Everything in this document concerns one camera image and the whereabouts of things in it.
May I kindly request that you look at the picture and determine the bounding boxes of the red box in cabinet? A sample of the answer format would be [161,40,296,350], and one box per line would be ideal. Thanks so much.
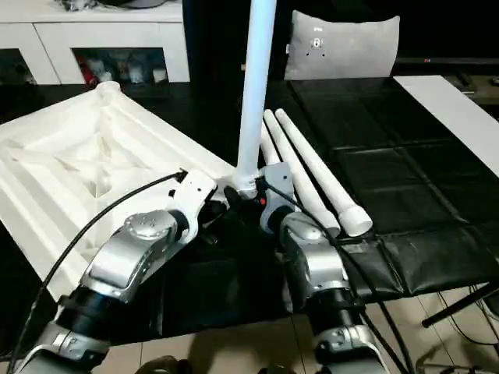
[77,56,93,83]

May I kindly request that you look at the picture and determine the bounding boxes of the tall black cabinet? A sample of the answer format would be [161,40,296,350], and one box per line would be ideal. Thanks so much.
[182,0,297,83]

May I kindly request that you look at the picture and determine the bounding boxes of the white flat board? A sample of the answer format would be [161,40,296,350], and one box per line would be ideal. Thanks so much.
[393,75,499,176]

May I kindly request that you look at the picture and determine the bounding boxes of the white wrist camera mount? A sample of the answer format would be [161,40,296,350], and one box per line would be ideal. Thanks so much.
[259,163,297,235]
[169,171,218,245]

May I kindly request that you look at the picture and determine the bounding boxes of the grey metal frame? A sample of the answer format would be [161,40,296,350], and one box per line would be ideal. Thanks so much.
[415,352,499,374]

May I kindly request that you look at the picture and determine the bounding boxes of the black clutter pile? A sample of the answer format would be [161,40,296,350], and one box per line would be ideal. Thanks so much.
[52,0,93,12]

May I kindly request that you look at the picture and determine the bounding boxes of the black work mat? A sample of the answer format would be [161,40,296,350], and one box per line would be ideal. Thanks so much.
[0,76,499,346]

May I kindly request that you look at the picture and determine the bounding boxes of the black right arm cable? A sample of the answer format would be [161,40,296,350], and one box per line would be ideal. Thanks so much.
[264,178,414,374]

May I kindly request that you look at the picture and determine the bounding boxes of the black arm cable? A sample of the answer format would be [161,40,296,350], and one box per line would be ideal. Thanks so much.
[7,169,188,374]
[264,178,414,374]

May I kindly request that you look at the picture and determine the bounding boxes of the white plastic table leg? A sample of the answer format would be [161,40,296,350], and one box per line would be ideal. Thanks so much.
[274,108,373,238]
[260,126,280,169]
[233,0,278,199]
[263,109,342,238]

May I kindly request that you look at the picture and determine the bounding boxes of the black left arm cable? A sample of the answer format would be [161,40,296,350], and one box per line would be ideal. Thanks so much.
[7,169,188,374]

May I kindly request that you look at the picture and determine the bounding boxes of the round grey appliance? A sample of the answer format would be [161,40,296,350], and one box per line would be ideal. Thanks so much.
[99,0,165,9]

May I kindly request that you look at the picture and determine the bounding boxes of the black bar with red mark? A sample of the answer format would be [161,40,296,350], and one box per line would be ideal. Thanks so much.
[395,57,499,65]

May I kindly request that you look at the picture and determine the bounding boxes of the grey cushion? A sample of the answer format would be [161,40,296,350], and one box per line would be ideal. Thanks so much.
[283,9,402,81]

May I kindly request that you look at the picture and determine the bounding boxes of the white cabinet with glass doors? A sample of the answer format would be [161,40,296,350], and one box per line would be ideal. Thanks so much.
[0,0,192,85]

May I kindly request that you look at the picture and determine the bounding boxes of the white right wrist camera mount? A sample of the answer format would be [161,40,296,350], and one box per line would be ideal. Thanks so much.
[259,163,297,235]

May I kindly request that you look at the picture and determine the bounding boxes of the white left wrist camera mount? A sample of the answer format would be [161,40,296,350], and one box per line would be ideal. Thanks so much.
[169,171,218,245]

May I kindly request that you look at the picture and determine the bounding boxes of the white plastic table top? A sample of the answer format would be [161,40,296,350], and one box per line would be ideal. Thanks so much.
[0,80,237,303]

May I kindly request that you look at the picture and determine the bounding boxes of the dark robot foot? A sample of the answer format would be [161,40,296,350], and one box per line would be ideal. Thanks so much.
[140,355,190,374]

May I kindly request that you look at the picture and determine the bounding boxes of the loose floor cables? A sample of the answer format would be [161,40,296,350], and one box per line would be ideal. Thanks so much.
[436,284,499,348]

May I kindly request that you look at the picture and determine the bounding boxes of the black metal bench leg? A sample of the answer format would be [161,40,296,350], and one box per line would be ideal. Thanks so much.
[422,286,499,327]

